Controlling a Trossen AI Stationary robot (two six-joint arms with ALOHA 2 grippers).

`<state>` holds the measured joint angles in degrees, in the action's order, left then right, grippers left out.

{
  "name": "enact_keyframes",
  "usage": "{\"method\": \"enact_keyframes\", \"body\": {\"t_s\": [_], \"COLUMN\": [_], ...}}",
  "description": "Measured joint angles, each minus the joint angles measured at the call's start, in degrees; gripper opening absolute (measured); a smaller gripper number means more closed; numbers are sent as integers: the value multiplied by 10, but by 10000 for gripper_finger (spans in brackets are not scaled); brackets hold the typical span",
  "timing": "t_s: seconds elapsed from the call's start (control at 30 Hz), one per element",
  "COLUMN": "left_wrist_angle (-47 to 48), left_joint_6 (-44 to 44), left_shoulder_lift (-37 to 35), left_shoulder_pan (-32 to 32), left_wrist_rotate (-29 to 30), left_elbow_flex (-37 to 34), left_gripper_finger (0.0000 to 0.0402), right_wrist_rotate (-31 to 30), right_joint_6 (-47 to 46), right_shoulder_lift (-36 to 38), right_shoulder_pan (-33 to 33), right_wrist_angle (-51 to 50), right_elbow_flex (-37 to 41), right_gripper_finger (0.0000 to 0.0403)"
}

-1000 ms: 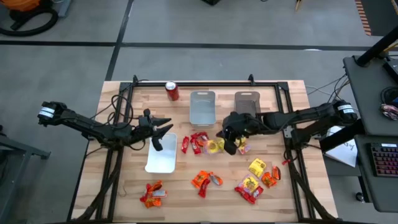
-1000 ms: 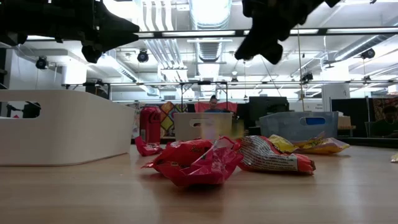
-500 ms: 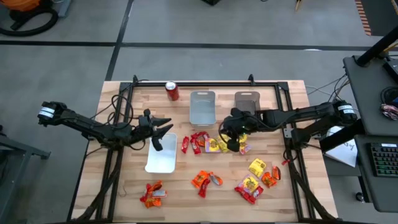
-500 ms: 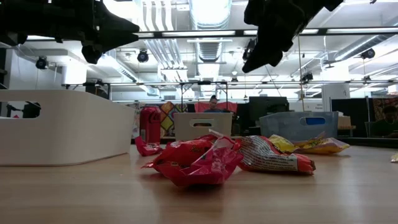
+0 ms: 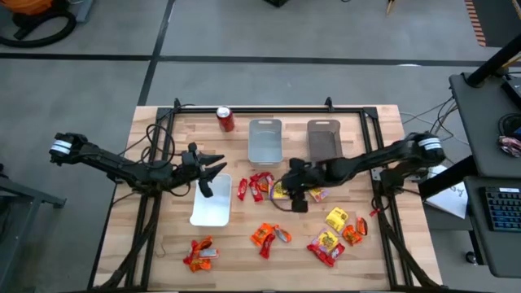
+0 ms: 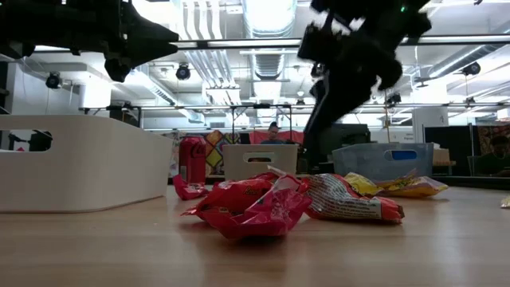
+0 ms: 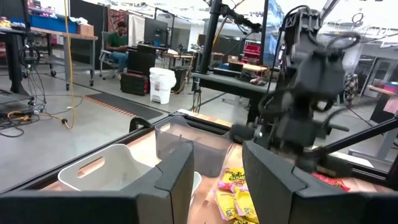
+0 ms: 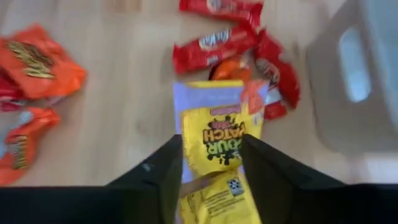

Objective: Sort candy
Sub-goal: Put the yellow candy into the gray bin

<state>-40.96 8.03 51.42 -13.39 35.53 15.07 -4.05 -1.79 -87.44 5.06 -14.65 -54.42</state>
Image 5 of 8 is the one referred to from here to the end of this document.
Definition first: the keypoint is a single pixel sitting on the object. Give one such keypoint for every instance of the red soda can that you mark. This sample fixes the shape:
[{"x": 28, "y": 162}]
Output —
[{"x": 226, "y": 120}]

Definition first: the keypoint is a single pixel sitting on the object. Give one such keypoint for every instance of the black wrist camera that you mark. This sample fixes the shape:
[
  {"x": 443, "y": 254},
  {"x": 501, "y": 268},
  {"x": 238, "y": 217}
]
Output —
[
  {"x": 206, "y": 189},
  {"x": 299, "y": 204}
]

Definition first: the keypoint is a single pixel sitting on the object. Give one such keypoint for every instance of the orange shop vacuum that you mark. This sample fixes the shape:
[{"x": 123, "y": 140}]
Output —
[{"x": 30, "y": 6}]

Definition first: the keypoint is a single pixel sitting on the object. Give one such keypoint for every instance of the grey box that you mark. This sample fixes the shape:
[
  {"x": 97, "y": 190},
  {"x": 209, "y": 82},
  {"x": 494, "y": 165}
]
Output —
[{"x": 84, "y": 10}]

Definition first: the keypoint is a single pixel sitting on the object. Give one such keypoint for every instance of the red white snack bag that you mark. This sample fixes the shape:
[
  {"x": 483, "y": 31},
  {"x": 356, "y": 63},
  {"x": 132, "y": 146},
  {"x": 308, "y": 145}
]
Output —
[{"x": 283, "y": 234}]

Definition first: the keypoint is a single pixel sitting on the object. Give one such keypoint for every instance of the wooden stick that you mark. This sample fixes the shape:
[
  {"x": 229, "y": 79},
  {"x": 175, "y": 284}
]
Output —
[{"x": 391, "y": 6}]

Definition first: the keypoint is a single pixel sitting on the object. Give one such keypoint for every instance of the black computer keyboard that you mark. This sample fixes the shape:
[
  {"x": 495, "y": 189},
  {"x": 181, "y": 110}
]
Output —
[{"x": 504, "y": 209}]

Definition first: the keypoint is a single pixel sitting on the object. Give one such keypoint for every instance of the black mat with striped edge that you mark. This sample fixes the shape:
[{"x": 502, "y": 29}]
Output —
[{"x": 500, "y": 20}]

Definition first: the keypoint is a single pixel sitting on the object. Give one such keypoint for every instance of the red tag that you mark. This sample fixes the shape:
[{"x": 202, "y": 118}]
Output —
[{"x": 374, "y": 212}]

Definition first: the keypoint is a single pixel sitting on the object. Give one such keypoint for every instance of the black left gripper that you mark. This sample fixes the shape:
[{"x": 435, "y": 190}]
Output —
[{"x": 191, "y": 164}]

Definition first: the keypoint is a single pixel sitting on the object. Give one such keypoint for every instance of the candy wrapper pile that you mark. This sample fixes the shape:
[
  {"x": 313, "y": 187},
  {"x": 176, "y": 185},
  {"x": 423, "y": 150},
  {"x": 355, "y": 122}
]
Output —
[{"x": 510, "y": 145}]

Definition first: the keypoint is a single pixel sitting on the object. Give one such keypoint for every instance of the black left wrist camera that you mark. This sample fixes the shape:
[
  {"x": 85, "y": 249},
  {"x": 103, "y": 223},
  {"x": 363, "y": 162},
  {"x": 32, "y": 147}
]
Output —
[{"x": 206, "y": 189}]

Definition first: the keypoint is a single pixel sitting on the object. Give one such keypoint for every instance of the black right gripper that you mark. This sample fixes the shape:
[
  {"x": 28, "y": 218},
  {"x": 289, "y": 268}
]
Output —
[{"x": 303, "y": 177}]

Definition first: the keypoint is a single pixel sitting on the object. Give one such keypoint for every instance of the black diagonal post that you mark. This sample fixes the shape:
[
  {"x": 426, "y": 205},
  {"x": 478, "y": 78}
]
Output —
[{"x": 494, "y": 61}]

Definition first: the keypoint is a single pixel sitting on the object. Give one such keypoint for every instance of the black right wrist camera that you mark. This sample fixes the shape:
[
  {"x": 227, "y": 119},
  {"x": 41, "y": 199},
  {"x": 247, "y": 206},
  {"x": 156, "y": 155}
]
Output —
[{"x": 299, "y": 204}]

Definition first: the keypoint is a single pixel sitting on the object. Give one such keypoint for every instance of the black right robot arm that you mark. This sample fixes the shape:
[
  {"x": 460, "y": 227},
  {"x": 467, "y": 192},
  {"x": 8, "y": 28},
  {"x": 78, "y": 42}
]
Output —
[{"x": 366, "y": 160}]

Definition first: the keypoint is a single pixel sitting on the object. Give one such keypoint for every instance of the dark grey desk top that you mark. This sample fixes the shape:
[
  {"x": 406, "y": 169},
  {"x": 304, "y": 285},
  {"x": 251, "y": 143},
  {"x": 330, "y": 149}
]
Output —
[
  {"x": 480, "y": 122},
  {"x": 500, "y": 252}
]

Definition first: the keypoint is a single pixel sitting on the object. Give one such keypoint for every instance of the black aluminium table frame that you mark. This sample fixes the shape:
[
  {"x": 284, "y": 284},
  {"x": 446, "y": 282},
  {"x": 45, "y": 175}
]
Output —
[{"x": 285, "y": 110}]

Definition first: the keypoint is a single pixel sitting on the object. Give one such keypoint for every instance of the smoky translucent plastic bin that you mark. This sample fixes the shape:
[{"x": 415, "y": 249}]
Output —
[{"x": 323, "y": 138}]

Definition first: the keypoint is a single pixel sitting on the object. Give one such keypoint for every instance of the yellow Sour Patch candy bag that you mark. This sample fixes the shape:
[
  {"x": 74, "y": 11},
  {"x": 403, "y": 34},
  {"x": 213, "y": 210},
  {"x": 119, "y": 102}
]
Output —
[
  {"x": 279, "y": 193},
  {"x": 318, "y": 194},
  {"x": 337, "y": 219},
  {"x": 328, "y": 240}
]

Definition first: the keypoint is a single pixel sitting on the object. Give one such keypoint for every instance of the black desk device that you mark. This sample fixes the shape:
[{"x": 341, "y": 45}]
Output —
[{"x": 513, "y": 91}]

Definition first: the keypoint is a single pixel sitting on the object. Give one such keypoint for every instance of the orange Reese's candy wrapper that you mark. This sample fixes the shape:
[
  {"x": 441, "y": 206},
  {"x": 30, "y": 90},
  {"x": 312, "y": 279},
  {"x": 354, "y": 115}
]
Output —
[
  {"x": 200, "y": 265},
  {"x": 362, "y": 226},
  {"x": 261, "y": 234},
  {"x": 351, "y": 235},
  {"x": 263, "y": 187},
  {"x": 208, "y": 253},
  {"x": 204, "y": 243}
]

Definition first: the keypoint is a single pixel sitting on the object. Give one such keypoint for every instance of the white plastic bin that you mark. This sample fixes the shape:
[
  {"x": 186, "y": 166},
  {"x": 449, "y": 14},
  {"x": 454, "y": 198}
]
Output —
[{"x": 211, "y": 211}]

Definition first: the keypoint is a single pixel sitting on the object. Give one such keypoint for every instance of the black desk leg bar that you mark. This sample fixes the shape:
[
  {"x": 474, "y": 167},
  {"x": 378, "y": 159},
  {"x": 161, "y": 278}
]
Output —
[{"x": 443, "y": 179}]

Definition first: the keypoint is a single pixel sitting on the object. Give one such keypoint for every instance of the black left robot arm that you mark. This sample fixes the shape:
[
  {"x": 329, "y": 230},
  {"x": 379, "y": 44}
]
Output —
[{"x": 106, "y": 160}]

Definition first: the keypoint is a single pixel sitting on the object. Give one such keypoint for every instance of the light grey plastic bin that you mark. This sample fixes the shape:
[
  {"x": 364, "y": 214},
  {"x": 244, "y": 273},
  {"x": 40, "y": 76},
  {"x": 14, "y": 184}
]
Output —
[{"x": 265, "y": 142}]

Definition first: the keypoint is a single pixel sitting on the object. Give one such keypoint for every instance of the black caster wheel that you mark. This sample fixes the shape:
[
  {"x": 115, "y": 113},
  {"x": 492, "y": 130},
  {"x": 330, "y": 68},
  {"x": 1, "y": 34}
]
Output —
[{"x": 472, "y": 258}]

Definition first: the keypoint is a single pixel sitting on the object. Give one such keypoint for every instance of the grey metal cart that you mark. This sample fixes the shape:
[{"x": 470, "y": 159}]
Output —
[{"x": 32, "y": 193}]

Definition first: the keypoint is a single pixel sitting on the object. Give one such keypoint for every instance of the white paper sheet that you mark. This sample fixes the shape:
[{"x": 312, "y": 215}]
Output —
[{"x": 452, "y": 199}]

